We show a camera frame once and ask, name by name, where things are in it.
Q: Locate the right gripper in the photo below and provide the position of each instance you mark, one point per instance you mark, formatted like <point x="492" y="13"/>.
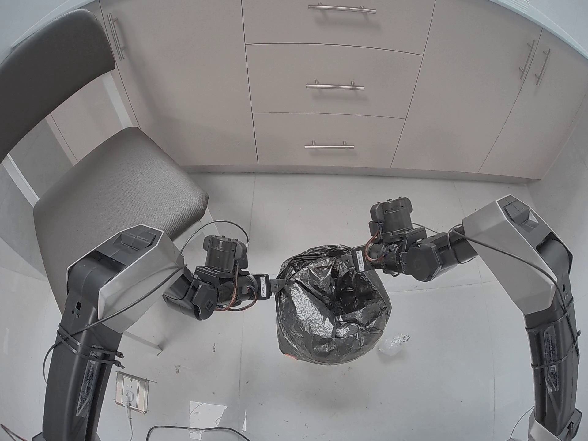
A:
<point x="360" y="260"/>

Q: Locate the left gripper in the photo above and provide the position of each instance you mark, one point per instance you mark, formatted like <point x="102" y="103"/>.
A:
<point x="262" y="286"/>

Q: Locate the black plastic bag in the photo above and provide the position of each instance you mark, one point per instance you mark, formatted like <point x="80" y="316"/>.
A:
<point x="321" y="319"/>

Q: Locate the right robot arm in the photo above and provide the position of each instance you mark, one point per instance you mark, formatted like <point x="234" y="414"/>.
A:
<point x="514" y="246"/>

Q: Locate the crumpled clear wrapper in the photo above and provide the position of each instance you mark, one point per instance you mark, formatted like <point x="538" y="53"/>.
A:
<point x="393" y="343"/>

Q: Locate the grey padded white chair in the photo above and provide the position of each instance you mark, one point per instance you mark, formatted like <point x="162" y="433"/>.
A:
<point x="119" y="191"/>

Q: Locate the beige cabinet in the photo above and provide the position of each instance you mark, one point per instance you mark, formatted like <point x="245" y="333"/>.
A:
<point x="321" y="62"/>

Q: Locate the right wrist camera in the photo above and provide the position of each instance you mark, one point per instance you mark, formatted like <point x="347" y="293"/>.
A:
<point x="376" y="214"/>

